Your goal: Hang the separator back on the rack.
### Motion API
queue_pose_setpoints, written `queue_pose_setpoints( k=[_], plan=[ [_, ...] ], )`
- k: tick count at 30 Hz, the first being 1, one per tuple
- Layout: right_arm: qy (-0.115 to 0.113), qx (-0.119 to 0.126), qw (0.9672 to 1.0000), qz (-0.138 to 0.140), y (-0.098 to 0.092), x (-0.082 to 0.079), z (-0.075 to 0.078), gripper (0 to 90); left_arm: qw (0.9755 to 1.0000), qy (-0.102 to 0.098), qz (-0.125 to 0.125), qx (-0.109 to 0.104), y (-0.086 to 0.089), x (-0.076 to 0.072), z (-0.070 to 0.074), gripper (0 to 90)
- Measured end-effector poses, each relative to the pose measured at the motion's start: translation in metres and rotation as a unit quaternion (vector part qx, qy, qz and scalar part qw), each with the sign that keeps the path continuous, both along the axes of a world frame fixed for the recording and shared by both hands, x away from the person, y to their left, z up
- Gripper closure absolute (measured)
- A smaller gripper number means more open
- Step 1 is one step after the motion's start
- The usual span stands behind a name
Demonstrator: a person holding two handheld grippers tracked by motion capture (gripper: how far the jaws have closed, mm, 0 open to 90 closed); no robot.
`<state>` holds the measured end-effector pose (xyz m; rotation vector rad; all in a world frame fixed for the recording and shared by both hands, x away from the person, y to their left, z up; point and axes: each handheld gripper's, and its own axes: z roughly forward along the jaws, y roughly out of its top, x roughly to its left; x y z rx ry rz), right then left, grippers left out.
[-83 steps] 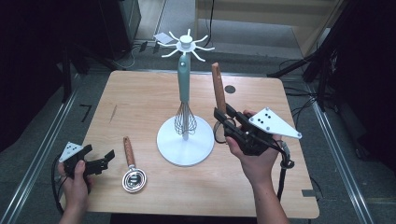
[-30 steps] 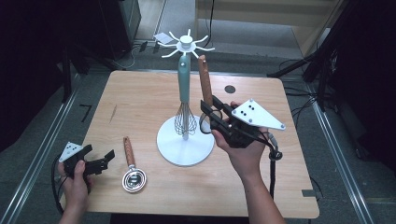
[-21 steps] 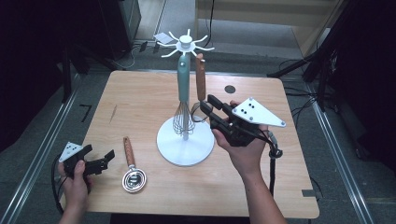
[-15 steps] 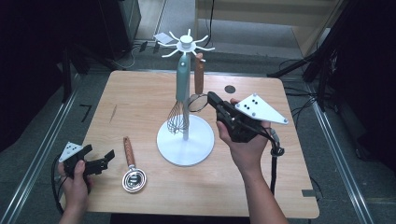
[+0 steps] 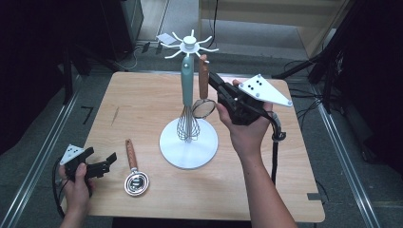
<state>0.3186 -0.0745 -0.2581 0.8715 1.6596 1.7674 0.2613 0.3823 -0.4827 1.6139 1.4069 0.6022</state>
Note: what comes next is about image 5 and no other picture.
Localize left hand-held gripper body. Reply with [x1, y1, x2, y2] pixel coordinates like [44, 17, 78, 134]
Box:
[59, 144, 110, 182]

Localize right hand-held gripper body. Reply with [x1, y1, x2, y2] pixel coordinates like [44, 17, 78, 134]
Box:
[218, 74, 293, 125]

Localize wooden handled mesh strainer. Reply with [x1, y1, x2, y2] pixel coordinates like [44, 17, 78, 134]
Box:
[191, 53, 218, 120]

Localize wooden handled steel scoop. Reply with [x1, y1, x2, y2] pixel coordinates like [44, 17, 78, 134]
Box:
[124, 138, 150, 198]

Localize teal handled wire whisk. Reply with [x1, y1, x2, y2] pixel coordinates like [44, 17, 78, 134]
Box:
[176, 54, 202, 143]

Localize white utensil rack stand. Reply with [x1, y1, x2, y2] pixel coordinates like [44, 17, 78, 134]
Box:
[159, 28, 220, 170]

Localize person's left hand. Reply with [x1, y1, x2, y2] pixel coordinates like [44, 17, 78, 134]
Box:
[58, 162, 96, 217]

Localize person's right hand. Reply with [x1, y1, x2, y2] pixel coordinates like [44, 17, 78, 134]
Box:
[216, 104, 274, 161]

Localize white paper sheet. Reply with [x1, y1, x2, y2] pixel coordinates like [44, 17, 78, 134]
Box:
[156, 32, 178, 46]

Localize black metal stand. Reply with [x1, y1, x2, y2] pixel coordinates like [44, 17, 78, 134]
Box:
[271, 0, 403, 115]

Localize black stand legs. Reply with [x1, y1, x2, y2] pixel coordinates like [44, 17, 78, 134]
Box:
[61, 44, 93, 105]

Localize wooden platform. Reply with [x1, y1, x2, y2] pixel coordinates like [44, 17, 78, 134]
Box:
[199, 0, 353, 60]

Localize black cabinet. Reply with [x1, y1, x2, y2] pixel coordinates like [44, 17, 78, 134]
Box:
[101, 0, 144, 62]

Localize metal floor rail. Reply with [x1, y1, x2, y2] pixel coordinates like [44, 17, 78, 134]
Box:
[0, 89, 81, 228]
[312, 85, 381, 228]

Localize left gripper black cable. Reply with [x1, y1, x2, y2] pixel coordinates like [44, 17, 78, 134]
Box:
[51, 158, 69, 219]

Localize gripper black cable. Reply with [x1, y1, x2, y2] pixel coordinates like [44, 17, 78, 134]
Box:
[51, 158, 69, 219]
[264, 110, 287, 186]

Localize black floor cables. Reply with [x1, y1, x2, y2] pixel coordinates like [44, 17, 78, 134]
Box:
[288, 88, 325, 131]

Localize black hanging cable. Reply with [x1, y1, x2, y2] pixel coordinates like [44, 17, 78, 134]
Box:
[209, 0, 220, 47]

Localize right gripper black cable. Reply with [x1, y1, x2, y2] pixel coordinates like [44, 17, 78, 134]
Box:
[264, 110, 287, 186]

